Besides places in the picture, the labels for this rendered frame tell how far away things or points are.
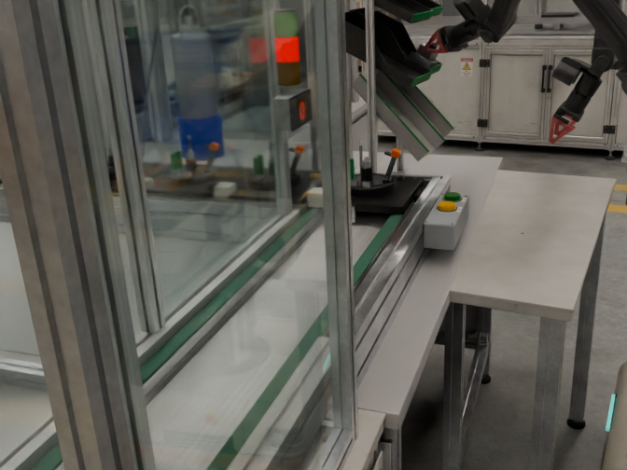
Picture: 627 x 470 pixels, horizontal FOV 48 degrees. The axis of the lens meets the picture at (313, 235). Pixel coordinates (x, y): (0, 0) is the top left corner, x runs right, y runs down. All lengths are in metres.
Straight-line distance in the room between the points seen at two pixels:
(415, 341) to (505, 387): 1.49
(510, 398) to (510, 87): 3.50
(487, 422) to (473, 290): 1.14
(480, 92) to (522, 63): 0.38
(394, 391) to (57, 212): 0.84
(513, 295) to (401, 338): 0.29
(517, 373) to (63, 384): 2.50
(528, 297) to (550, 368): 0.16
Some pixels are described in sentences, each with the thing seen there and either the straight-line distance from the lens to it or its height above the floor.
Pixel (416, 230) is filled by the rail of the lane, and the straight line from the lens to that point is 1.53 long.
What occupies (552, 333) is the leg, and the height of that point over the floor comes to 0.79.
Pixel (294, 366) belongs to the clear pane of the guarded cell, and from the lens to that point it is 0.80.
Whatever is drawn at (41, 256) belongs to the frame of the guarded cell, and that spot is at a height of 1.36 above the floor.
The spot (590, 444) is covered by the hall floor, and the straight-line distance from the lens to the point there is 2.56.
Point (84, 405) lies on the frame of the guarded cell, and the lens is 0.46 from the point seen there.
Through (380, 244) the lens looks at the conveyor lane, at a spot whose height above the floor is 0.95.
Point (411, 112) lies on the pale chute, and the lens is 2.06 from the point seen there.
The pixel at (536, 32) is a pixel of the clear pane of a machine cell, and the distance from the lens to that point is 5.72.
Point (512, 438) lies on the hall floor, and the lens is 2.53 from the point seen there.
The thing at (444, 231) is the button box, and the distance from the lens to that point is 1.57.
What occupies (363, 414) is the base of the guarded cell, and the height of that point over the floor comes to 0.86.
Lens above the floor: 1.51
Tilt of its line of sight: 21 degrees down
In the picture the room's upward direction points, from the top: 3 degrees counter-clockwise
